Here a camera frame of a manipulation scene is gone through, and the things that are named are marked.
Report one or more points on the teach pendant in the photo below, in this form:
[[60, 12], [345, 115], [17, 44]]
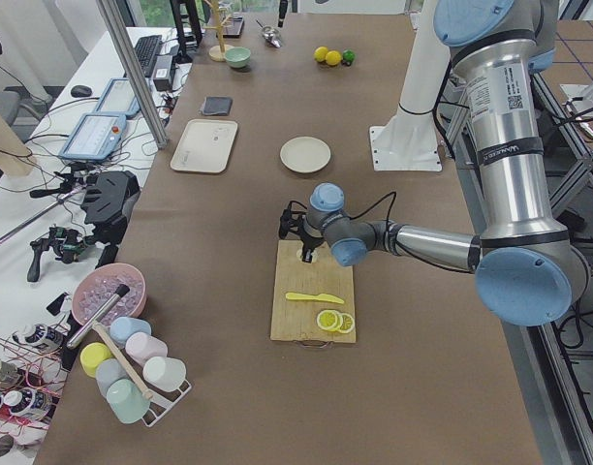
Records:
[[118, 97], [95, 137]]

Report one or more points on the lemon slice back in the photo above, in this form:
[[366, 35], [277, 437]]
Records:
[[348, 323]]

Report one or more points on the grey folded cloth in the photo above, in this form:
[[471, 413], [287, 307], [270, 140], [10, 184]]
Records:
[[216, 106]]

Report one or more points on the metal scoop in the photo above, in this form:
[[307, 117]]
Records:
[[271, 34]]

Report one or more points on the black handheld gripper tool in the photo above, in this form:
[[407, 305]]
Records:
[[67, 244]]

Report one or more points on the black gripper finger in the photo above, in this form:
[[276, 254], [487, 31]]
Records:
[[308, 255]]

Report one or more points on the pink bowl of ice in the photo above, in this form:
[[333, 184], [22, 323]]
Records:
[[100, 284]]

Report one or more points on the pink cup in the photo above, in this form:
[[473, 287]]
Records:
[[141, 347]]

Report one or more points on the far teach pendant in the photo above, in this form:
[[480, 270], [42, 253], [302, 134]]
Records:
[[118, 97]]

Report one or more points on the mint green cup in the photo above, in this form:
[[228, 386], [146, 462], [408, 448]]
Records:
[[127, 401]]

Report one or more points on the white camera pole base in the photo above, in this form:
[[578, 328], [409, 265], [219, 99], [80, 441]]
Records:
[[409, 140]]

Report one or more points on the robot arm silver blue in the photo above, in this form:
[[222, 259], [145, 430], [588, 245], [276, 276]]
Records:
[[527, 272]]

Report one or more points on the metal black muddler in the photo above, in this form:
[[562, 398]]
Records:
[[112, 300]]

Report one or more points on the mint green bowl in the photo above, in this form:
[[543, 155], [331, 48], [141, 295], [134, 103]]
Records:
[[237, 57]]

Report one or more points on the lemon slice front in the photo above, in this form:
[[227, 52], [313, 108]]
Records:
[[329, 320]]

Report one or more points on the grey cup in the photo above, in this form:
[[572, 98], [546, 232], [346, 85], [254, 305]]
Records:
[[107, 373]]

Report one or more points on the black keyboard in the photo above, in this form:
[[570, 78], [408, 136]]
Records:
[[147, 49]]

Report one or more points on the near teach pendant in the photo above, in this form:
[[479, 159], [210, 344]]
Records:
[[95, 137]]

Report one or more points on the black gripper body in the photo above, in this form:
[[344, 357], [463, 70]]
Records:
[[307, 241]]

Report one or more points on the wooden cup tree stand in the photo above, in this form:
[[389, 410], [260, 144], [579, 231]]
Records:
[[219, 18]]

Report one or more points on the green lime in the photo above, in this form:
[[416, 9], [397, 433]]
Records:
[[348, 57]]

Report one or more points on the aluminium frame post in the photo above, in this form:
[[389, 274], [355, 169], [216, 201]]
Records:
[[125, 51]]

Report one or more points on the lemon slice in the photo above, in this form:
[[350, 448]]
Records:
[[329, 320], [348, 323]]

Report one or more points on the yellow lemon right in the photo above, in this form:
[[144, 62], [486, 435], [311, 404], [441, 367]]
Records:
[[333, 58]]

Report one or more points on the white cup rack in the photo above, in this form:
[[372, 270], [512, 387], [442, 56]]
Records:
[[162, 402]]

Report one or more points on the yellow lemon left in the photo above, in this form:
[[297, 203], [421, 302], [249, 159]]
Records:
[[320, 54]]

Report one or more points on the cream rabbit tray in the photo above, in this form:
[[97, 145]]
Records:
[[205, 146]]

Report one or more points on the black computer mouse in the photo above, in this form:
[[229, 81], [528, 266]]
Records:
[[81, 91]]

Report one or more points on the cream round plate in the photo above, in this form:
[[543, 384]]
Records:
[[305, 154]]

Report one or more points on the yellow cup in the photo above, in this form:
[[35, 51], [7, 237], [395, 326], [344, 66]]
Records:
[[92, 356]]

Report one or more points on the blue cup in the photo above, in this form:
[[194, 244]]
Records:
[[122, 328]]

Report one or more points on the white cup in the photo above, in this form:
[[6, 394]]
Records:
[[165, 373]]

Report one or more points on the yellow plastic knife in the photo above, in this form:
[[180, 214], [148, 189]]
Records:
[[322, 297]]

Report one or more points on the yellow lemon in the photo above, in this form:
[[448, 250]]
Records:
[[320, 54], [333, 58]]

